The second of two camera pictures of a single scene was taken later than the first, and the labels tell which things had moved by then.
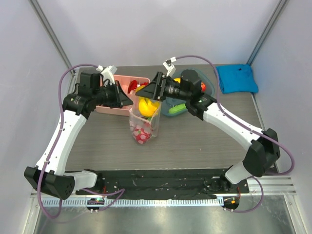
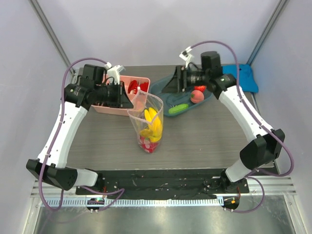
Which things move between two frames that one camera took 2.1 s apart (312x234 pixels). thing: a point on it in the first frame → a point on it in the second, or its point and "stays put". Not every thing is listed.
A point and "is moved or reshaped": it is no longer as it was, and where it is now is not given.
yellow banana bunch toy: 147,107 → 153,133
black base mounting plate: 167,184 stays put
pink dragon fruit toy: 141,136 → 147,145
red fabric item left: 132,86 stays put
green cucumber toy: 177,108 stays put
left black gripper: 121,99 stays put
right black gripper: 158,86 → 183,79
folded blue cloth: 236,78 stays put
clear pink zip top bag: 144,120 is moved or reshaped
